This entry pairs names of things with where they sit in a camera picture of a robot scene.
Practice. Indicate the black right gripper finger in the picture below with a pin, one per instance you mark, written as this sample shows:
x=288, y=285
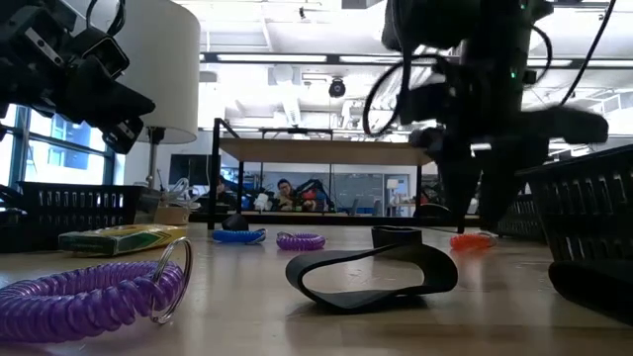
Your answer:
x=460, y=193
x=509, y=183

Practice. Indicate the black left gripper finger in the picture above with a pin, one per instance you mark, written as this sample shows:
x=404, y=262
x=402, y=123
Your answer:
x=118, y=113
x=109, y=94

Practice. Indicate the yellow green crayon box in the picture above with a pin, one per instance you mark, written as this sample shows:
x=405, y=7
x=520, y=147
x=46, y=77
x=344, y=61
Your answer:
x=123, y=240

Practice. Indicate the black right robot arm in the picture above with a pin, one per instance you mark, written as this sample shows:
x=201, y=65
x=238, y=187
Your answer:
x=489, y=39

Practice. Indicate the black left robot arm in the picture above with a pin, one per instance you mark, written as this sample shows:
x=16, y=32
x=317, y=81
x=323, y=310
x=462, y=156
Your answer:
x=4, y=118

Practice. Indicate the white shade table lamp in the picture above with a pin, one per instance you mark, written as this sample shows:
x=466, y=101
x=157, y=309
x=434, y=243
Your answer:
x=168, y=74

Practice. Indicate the black computer monitor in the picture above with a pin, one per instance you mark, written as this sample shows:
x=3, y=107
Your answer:
x=190, y=170

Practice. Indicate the dark background workbench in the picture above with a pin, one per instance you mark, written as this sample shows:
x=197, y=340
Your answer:
x=346, y=217

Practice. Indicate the person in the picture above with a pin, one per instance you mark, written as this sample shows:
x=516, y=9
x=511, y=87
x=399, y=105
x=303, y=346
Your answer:
x=285, y=190
x=221, y=188

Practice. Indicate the wooden shelf black metal legs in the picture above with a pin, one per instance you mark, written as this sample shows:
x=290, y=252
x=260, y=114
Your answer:
x=321, y=151

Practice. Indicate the black ceiling light track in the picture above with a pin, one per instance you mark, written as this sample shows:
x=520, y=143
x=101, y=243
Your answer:
x=334, y=59

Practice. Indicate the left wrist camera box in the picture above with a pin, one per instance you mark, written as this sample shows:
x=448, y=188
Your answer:
x=106, y=54

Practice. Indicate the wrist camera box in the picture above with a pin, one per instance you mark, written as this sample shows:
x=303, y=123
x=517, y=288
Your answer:
x=425, y=104
x=106, y=54

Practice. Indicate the large window black frame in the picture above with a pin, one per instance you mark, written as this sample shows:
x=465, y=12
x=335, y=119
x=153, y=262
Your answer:
x=64, y=158

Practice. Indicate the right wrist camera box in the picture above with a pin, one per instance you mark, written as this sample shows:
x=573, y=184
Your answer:
x=425, y=104

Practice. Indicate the black dome ceiling camera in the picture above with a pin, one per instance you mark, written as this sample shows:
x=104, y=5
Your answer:
x=337, y=88

